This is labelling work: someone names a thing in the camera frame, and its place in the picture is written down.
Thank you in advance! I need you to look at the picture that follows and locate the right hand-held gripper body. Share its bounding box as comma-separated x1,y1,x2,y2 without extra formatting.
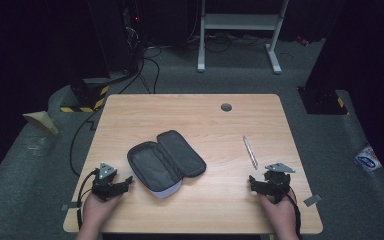
261,162,296,205

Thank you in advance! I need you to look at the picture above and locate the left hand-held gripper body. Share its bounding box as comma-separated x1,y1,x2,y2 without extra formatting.
91,162,125,203

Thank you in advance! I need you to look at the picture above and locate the person's left hand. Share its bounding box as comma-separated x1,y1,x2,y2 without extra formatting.
79,191,124,234

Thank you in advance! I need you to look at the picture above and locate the person's right hand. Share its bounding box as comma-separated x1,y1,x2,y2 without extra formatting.
257,188,298,236

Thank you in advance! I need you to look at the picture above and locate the silver pen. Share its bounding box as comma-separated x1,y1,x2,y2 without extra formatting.
242,134,259,171

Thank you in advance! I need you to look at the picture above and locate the grey tape strip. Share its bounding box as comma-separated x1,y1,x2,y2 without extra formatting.
302,193,323,208
60,201,82,212

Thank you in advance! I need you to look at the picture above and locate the dark grey open pencil case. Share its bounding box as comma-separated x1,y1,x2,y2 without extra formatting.
126,129,208,200

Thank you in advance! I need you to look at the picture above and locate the black yellow striped base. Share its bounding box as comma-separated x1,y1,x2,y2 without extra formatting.
297,86,350,116
59,77,111,114

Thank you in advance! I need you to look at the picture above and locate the beige wedge block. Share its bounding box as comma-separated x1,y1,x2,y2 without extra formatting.
22,110,60,136

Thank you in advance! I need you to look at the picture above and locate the white blue plastic packet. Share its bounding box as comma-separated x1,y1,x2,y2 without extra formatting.
354,145,383,172

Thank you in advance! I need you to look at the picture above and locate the dark equipment rack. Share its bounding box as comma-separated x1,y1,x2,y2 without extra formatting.
85,0,146,76

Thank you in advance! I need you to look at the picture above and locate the white metal stand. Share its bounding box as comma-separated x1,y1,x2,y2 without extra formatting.
196,0,290,75

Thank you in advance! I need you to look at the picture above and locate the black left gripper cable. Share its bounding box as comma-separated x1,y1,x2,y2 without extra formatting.
75,168,100,231

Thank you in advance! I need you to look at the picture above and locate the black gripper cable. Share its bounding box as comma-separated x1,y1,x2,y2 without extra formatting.
285,191,303,240
75,168,100,231

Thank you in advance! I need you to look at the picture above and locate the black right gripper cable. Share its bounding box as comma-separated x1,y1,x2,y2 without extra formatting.
285,191,303,240

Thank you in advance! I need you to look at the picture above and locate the black floor cable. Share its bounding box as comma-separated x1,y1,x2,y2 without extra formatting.
68,46,162,178

